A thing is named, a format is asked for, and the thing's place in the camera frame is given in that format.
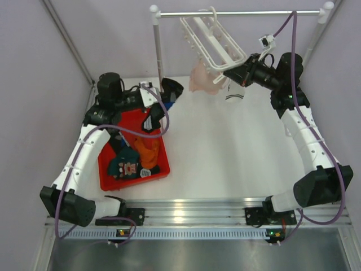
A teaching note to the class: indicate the perforated cable duct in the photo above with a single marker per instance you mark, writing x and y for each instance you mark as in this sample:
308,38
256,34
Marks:
172,234

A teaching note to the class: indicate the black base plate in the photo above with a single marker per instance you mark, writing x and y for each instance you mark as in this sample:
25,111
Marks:
257,217
132,216

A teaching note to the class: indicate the red plastic tray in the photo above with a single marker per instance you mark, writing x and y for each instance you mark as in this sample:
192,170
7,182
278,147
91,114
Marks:
108,183

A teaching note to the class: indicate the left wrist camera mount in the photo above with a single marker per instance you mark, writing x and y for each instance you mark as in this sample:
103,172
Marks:
147,93

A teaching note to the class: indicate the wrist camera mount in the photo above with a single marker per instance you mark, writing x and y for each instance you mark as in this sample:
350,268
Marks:
147,93
267,42

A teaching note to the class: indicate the metal drying rack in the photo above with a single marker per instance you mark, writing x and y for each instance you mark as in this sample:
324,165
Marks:
157,15

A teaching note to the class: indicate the orange sock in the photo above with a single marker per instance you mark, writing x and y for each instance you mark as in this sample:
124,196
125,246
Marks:
148,156

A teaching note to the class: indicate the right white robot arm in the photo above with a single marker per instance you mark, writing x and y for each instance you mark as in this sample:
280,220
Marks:
325,180

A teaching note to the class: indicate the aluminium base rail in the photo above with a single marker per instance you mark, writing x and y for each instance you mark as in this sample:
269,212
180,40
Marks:
229,212

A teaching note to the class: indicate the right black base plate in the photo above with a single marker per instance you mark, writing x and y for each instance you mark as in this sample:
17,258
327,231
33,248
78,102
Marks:
257,217

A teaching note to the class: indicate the dark green reindeer sock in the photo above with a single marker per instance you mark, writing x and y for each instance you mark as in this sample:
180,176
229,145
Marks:
124,165

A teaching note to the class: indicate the white sock with stripes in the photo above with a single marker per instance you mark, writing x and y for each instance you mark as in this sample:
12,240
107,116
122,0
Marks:
234,93

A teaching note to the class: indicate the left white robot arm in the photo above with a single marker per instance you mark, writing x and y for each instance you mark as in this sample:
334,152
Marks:
62,200

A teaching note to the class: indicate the white plastic clip hanger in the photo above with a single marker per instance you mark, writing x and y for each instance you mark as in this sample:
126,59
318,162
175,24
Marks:
215,47

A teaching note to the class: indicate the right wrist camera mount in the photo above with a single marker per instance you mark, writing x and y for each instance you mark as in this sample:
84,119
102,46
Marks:
267,42

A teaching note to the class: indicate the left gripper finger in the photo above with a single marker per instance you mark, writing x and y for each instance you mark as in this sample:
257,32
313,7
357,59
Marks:
155,115
172,90

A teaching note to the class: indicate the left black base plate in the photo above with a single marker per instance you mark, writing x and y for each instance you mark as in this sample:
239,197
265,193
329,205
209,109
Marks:
132,216

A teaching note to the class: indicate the pink sock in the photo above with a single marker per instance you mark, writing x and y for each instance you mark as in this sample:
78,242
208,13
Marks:
204,78

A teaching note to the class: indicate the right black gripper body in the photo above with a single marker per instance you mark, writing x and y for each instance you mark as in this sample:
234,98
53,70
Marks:
256,72

